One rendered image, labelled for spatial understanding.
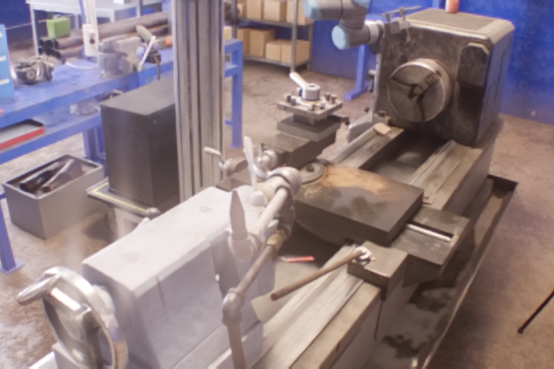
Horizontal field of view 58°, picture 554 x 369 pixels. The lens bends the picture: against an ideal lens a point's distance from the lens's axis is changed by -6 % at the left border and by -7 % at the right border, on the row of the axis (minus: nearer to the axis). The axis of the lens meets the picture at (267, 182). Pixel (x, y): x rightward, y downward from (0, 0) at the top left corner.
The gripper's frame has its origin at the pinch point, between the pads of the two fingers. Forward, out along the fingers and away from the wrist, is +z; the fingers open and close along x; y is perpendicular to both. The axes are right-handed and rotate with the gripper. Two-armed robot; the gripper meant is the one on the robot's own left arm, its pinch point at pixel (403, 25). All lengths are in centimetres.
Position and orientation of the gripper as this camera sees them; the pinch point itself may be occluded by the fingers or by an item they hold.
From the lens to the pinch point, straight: 223.2
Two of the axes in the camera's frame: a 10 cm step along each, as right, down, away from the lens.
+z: 8.5, -3.0, 4.3
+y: -2.1, -9.4, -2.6
